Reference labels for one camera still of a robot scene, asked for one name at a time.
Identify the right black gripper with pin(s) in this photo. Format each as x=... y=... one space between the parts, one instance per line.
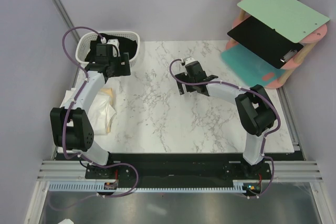
x=182 y=76

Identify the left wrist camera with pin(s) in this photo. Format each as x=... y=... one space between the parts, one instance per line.
x=115 y=45

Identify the black clipboard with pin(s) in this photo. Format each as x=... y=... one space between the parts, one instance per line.
x=264 y=41

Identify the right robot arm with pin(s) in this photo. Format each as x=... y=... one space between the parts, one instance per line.
x=257 y=113

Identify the white paper scrap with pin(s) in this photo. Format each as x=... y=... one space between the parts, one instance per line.
x=66 y=221

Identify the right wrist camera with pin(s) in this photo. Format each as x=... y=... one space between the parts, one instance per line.
x=188 y=60

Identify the pink wooden shelf rack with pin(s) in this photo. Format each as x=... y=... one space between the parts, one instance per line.
x=308 y=43

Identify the teal cutting board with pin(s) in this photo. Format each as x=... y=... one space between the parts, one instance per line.
x=250 y=68

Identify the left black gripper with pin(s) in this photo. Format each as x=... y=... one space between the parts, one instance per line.
x=123 y=70

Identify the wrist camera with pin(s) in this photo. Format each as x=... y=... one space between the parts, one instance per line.
x=188 y=60
x=115 y=45

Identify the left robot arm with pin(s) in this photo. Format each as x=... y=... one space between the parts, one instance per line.
x=71 y=128

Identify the black t shirts in basket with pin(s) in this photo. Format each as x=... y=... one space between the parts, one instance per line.
x=110 y=47

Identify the white slotted cable duct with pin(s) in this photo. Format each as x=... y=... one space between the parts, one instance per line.
x=103 y=187

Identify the white plastic laundry basket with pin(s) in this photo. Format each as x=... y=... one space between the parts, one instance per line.
x=105 y=51

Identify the green mint board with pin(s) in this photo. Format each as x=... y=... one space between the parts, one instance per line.
x=290 y=18

